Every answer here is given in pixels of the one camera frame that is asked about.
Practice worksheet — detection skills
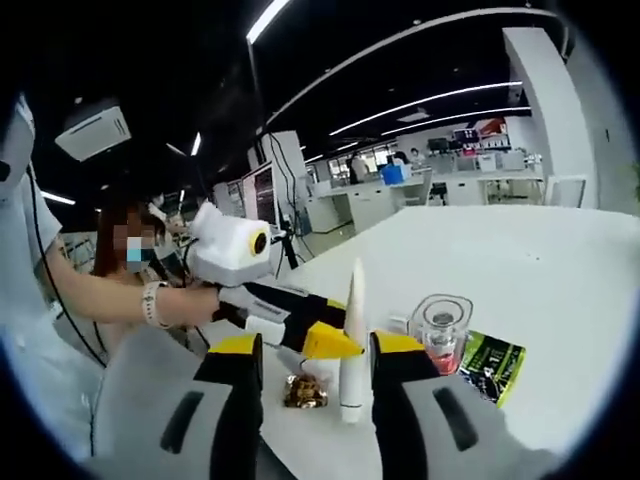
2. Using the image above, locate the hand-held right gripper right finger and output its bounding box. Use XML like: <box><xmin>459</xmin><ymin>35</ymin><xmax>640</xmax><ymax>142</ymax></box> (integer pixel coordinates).
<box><xmin>368</xmin><ymin>329</ymin><xmax>531</xmax><ymax>480</ymax></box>

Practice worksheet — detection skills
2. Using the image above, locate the ceiling air conditioner unit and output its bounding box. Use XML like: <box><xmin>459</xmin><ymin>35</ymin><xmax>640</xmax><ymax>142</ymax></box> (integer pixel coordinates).
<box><xmin>53</xmin><ymin>101</ymin><xmax>133</xmax><ymax>162</ymax></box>

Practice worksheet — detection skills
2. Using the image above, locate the slim silver skincare tube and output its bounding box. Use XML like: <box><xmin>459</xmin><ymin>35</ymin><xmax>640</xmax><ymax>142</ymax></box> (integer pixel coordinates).
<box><xmin>338</xmin><ymin>256</ymin><xmax>369</xmax><ymax>426</ymax></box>

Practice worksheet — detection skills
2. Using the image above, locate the person's left hand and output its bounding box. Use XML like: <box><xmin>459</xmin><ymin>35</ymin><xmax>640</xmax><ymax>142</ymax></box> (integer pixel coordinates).
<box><xmin>167</xmin><ymin>287</ymin><xmax>222</xmax><ymax>329</ymax></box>

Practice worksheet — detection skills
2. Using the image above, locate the black tripod stand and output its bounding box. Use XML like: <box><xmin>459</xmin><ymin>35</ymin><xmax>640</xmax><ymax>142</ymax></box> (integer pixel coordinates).
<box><xmin>268</xmin><ymin>223</ymin><xmax>302</xmax><ymax>272</ymax></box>

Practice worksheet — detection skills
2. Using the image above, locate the gold foil skincare sachet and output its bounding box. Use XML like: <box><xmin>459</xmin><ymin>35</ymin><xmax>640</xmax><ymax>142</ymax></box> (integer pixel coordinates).
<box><xmin>281</xmin><ymin>371</ymin><xmax>330</xmax><ymax>410</ymax></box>

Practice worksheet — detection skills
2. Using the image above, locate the computer monitor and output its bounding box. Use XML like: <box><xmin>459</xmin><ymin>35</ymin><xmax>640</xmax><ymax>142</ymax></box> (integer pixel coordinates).
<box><xmin>251</xmin><ymin>166</ymin><xmax>280</xmax><ymax>227</ymax></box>

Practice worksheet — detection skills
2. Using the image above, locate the white chair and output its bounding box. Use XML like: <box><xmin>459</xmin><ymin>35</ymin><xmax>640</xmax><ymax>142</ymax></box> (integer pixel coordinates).
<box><xmin>543</xmin><ymin>173</ymin><xmax>588</xmax><ymax>210</ymax></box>

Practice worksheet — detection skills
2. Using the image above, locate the blue storage box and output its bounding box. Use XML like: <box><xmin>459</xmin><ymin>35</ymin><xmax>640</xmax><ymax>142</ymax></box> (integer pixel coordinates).
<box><xmin>379</xmin><ymin>163</ymin><xmax>412</xmax><ymax>185</ymax></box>

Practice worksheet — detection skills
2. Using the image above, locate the grey mesh office chair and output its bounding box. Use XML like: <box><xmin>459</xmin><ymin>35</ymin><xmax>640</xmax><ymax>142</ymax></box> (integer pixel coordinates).
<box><xmin>94</xmin><ymin>323</ymin><xmax>221</xmax><ymax>456</ymax></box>

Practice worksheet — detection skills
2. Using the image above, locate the green black skincare sachet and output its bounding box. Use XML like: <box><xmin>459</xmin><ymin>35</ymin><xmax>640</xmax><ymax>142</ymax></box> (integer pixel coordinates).
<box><xmin>457</xmin><ymin>329</ymin><xmax>529</xmax><ymax>410</ymax></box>

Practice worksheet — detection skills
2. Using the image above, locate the white wrist watch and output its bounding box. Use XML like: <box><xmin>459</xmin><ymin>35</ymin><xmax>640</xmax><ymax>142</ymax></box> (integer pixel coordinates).
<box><xmin>138</xmin><ymin>279</ymin><xmax>170</xmax><ymax>330</ymax></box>

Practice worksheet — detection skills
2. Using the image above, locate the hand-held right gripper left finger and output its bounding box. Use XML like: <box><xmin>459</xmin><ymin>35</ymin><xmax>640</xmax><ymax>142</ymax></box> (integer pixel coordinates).
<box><xmin>142</xmin><ymin>332</ymin><xmax>266</xmax><ymax>480</ymax></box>

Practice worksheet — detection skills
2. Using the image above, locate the white skincare bottle red collar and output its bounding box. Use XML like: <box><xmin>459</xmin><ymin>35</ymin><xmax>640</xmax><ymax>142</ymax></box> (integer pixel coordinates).
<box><xmin>407</xmin><ymin>293</ymin><xmax>476</xmax><ymax>377</ymax></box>

